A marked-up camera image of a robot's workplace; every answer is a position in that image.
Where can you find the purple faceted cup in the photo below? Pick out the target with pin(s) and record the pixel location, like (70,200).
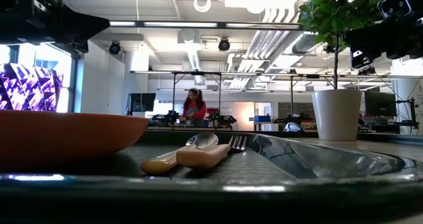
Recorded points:
(29,88)

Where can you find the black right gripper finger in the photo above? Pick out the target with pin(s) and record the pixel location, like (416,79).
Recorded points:
(361,58)
(380,39)

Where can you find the orange plate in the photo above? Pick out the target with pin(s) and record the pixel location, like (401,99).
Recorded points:
(72,138)

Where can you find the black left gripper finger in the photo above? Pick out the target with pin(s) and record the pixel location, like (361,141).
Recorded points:
(81,46)
(76,27)

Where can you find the black overhead light bar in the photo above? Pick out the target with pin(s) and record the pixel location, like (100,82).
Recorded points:
(221,25)

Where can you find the red box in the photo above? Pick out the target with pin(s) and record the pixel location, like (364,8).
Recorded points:
(212,111)

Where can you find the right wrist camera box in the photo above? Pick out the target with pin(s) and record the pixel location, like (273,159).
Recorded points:
(395,4)

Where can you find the blue box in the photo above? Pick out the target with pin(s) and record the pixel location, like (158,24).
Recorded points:
(262,119)

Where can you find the black plastic serving tray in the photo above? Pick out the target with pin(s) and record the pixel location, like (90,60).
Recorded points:
(297,164)

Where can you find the black metal rig frame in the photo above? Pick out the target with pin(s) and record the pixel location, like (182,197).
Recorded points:
(174,95)
(291,98)

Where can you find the white rounded device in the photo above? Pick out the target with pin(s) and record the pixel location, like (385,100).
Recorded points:
(292,127)

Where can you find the black computer monitor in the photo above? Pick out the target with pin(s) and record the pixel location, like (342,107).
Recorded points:
(380,104)
(142,101)

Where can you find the black ceiling spotlight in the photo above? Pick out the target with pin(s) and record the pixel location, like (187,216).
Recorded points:
(224,45)
(114,48)

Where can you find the person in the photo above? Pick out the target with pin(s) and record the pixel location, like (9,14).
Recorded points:
(195,110)

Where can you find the white textured plant pot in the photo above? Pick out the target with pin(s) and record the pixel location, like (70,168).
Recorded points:
(337,118)

